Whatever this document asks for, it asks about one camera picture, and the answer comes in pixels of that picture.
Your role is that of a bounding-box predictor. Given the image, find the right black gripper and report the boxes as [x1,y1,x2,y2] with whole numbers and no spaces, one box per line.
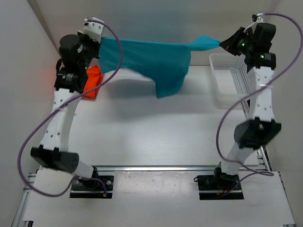
[219,27,254,56]

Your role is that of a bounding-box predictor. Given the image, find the orange t shirt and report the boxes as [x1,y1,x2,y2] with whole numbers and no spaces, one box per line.
[82,65,104,100]

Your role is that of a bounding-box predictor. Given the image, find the teal t shirt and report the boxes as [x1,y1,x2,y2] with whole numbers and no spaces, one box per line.
[98,35,220,98]

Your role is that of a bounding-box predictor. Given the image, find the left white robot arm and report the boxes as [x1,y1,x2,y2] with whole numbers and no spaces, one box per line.
[30,32,101,189]

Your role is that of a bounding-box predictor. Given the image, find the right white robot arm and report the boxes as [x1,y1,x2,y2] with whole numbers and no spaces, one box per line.
[213,22,282,189]

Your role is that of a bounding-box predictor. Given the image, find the white plastic basket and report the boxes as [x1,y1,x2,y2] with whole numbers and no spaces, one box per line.
[209,53,250,110]

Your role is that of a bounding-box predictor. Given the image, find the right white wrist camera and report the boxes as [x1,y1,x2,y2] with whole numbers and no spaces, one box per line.
[243,13,265,33]

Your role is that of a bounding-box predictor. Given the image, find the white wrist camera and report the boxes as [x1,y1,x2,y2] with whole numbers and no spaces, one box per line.
[82,17,104,44]
[243,13,265,33]

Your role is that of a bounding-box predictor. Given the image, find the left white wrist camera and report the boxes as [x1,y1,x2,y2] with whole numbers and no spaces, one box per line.
[82,17,104,44]

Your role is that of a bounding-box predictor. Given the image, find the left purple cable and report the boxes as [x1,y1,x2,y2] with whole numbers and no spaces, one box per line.
[18,20,123,197]

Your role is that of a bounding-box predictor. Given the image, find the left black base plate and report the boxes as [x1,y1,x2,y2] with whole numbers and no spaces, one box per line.
[70,175,114,199]

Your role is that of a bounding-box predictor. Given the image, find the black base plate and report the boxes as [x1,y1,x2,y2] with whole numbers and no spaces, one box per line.
[194,175,244,201]
[70,175,114,199]

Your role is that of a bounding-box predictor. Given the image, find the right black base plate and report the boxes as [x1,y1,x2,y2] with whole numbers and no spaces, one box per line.
[194,175,244,201]

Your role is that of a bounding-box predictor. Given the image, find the aluminium frame rail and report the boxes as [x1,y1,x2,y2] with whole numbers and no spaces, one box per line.
[12,140,299,227]

